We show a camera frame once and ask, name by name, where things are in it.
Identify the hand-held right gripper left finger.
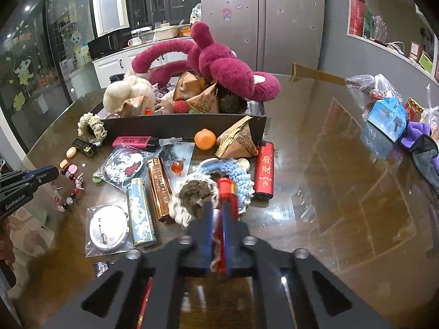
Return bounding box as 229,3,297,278
44,202,215,329

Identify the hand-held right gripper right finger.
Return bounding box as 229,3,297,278
219,205,392,329

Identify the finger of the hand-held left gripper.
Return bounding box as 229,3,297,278
0,166,54,180
0,172,60,196

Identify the brown white lace scrunchie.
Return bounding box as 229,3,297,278
168,173,221,271

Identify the plain red lighter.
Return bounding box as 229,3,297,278
217,177,237,275

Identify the kraft paper snack packet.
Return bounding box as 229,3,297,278
118,96,150,117
187,82,220,114
173,72,206,101
215,116,258,159

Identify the black cardboard box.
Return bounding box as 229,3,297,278
90,72,267,144

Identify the dark brown glossy desktop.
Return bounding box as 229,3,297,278
21,72,439,329

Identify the black hair clip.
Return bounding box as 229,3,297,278
72,138,99,158

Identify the blue crochet scrunchie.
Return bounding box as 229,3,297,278
197,158,256,214

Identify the copper lighter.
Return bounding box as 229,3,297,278
147,158,174,224

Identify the cream crochet scrunchie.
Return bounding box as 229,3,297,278
77,113,108,142

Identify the blue patterned lighter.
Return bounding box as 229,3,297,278
126,178,158,248

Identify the light blue hair clip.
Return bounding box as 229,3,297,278
192,158,220,175

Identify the small red glass bottle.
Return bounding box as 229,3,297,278
170,158,187,175

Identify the red lighter with gold characters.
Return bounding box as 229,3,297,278
253,141,276,200

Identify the cartoon badge in plastic bag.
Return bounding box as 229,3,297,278
92,146,156,192

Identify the silver badge in plastic bag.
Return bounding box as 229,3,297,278
85,205,134,258

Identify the red gold printed packet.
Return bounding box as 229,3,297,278
135,277,155,329

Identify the pink lighter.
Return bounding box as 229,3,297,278
112,136,160,150

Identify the orange tangerine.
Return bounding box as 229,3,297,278
194,128,217,151

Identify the glass door with stickers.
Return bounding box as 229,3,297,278
0,0,97,151

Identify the cream plush rabbit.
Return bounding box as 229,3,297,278
103,73,156,114

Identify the white kitchen cabinet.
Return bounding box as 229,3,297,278
92,39,196,90

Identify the dark brown plush pouch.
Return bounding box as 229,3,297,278
218,87,248,114

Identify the black microwave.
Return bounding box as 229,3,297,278
87,29,133,59

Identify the pink plush bear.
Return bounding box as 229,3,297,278
131,21,281,103

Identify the wooden chair back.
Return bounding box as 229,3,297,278
291,62,347,86

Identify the cream basin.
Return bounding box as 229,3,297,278
153,25,181,40

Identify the blue carton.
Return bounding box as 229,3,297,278
366,98,409,143

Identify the grey cloth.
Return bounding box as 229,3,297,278
410,135,439,196

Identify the clear plastic bag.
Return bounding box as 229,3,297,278
345,73,404,110

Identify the silver refrigerator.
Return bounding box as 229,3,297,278
199,0,325,75

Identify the purple cloth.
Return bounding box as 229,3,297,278
401,121,439,155

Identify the clear bag with red packet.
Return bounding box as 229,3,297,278
403,84,439,128

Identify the green box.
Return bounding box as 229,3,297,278
363,8,375,39

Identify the red box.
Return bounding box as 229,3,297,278
349,0,366,38

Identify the bead bracelet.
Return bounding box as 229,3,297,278
51,168,86,213

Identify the white wall bin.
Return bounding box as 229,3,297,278
33,95,49,115

